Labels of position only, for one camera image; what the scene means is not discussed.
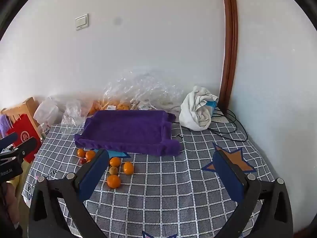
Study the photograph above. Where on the blue paper sheet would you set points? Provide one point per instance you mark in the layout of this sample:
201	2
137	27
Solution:
118	154

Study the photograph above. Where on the clear bag of oranges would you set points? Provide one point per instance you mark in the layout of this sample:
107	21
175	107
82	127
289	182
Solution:
116	104

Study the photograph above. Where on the small orange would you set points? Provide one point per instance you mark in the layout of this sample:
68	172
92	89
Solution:
81	152

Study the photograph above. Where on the white light switch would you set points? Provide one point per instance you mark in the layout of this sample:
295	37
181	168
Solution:
82	21

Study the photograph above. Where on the wooden crate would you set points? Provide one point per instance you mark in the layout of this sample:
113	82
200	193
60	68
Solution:
23	107

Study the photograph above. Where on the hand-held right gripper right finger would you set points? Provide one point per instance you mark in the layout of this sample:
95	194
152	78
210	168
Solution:
226	176

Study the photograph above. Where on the white plastic bag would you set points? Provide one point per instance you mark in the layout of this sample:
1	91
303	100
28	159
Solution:
48	110

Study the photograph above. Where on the grey checked tablecloth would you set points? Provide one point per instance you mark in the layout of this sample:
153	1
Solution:
168	191

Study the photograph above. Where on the large orange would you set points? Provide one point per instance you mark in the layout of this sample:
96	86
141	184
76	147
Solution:
114	181

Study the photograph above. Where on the crumpled clear plastic bag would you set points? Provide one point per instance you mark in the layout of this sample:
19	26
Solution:
73	116

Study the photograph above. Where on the purple towel-covered tray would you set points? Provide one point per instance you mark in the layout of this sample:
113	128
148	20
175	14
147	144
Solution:
128	131

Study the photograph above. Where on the purple cloth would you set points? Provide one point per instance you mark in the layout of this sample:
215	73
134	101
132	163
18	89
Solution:
5	126

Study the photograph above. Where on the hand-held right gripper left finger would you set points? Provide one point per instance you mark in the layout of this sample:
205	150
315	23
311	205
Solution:
94	176

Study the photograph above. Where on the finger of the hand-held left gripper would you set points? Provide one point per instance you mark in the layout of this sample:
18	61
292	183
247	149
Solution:
10	138
26	146

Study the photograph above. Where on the red paper bag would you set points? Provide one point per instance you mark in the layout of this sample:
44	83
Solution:
23	131

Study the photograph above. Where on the small red fruit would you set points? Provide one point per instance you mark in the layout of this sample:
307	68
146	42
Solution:
83	161

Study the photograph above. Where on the large clear plastic bag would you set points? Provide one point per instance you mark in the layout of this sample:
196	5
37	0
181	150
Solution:
143	86

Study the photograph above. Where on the brown wooden door frame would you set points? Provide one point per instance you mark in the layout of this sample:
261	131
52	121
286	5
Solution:
229	42

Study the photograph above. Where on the yellow-green round fruit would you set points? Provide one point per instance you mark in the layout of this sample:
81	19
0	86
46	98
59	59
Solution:
113	170

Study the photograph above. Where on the blue and white box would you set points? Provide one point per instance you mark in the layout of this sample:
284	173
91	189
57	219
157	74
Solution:
212	105

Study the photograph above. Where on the white towel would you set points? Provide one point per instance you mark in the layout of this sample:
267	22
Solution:
195	111

